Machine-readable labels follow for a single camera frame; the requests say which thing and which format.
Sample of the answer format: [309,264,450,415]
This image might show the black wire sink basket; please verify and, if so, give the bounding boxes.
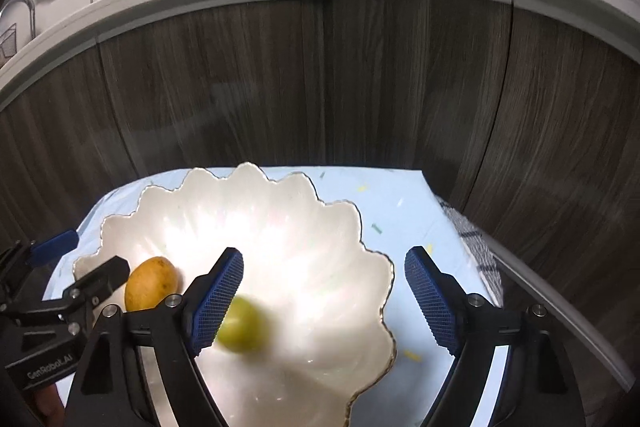
[0,23,19,68]

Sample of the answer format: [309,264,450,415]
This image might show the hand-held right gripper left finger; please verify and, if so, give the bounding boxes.
[65,247,246,427]

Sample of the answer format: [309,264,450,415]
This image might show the kitchen counter with dark cabinets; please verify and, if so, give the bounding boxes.
[0,0,640,408]

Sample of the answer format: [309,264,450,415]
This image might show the black and white checked cloth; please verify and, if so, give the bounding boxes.
[437,199,506,308]

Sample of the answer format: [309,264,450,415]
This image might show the yellow mango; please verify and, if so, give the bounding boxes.
[124,257,179,313]

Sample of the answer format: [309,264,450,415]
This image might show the light blue speckled tablecloth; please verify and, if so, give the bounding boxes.
[42,166,506,427]

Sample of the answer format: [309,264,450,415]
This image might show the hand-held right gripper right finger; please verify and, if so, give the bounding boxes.
[404,246,588,427]

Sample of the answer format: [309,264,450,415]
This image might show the steel kitchen faucet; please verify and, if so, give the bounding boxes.
[0,0,37,42]

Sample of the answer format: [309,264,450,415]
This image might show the white scalloped bowl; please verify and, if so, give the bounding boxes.
[72,162,398,427]

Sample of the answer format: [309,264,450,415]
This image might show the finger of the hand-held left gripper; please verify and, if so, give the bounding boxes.
[0,256,132,327]
[0,229,81,289]

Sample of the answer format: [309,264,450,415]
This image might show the green round fruit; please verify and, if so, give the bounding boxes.
[216,296,271,354]

